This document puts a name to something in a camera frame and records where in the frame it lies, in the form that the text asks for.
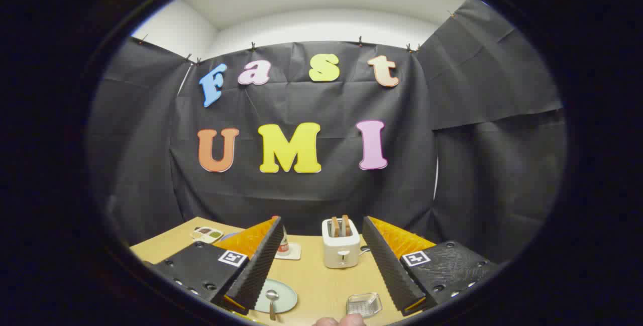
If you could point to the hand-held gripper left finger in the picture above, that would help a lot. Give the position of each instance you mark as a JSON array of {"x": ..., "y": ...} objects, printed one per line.
[{"x": 261, "y": 270}]

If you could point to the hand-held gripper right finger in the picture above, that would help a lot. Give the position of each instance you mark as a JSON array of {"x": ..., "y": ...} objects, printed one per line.
[{"x": 387, "y": 270}]

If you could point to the metal spoon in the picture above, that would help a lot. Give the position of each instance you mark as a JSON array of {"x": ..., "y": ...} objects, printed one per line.
[{"x": 272, "y": 296}]

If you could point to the clear water bottle red cap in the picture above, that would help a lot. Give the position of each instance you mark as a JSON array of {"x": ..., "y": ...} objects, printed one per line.
[{"x": 284, "y": 248}]

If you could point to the light green plate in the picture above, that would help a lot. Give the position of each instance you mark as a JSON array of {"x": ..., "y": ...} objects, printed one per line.
[{"x": 285, "y": 296}]

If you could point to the white square coaster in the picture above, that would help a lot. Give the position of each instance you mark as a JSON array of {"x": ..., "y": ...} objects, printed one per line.
[{"x": 294, "y": 253}]

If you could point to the blue plate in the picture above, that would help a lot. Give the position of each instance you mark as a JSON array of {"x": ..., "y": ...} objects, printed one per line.
[{"x": 228, "y": 236}]

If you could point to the white toaster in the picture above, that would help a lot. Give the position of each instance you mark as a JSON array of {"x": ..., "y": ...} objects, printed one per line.
[{"x": 340, "y": 245}]

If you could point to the brown toast slice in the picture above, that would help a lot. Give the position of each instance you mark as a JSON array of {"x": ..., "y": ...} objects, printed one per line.
[
  {"x": 345, "y": 225},
  {"x": 335, "y": 227}
]

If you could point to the white compartment sauce tray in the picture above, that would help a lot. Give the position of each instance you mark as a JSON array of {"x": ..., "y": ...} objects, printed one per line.
[{"x": 206, "y": 235}]

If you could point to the black backdrop cloth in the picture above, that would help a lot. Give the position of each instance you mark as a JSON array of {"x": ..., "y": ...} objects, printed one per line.
[{"x": 311, "y": 105}]

